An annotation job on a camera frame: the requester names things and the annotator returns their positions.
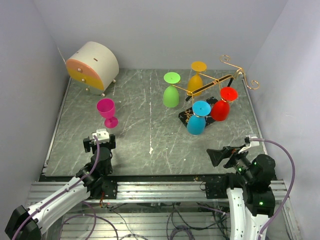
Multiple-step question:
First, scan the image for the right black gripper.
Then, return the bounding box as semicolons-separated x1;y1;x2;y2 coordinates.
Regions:
207;144;256;184

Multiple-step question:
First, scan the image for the pink wine glass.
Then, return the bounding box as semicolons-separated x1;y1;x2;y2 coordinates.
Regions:
96;98;119;129

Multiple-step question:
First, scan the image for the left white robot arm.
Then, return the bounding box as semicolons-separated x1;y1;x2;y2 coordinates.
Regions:
5;129;117;240

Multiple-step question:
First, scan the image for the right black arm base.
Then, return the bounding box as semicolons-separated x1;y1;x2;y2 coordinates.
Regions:
204;173;242;199

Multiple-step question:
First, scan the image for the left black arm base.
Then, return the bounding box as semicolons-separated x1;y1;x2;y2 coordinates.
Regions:
90;176;118;200

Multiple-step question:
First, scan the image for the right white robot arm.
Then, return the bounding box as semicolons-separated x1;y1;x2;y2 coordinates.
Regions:
206;146;276;240

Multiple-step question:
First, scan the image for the blue wine glass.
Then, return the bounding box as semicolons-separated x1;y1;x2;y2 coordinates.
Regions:
186;100;211;135

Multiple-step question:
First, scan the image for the red wine glass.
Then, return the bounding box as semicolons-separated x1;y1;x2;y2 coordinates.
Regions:
210;86;238;122

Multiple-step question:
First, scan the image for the green wine glass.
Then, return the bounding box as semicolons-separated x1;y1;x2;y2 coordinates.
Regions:
163;72;181;108

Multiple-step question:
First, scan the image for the orange wine glass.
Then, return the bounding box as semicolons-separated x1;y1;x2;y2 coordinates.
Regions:
187;61;207;92

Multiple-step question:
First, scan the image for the round white drawer cabinet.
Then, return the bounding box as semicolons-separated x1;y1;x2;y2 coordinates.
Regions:
65;41;120;95

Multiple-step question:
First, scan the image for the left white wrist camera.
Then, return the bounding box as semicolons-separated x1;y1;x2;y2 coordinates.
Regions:
92;128;110;144

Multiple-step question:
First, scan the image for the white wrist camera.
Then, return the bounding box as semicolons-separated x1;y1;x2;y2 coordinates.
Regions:
92;128;110;144
238;134;260;154

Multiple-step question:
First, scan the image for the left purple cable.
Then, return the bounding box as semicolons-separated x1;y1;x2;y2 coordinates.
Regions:
11;136;101;240

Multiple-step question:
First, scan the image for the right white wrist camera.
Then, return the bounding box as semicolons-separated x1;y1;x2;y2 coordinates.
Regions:
238;134;260;154

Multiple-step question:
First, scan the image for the aluminium mounting frame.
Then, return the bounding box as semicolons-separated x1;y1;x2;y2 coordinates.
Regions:
26;174;303;240

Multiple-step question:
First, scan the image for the gold wire glass rack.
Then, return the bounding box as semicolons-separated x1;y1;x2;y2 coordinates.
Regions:
172;54;261;127

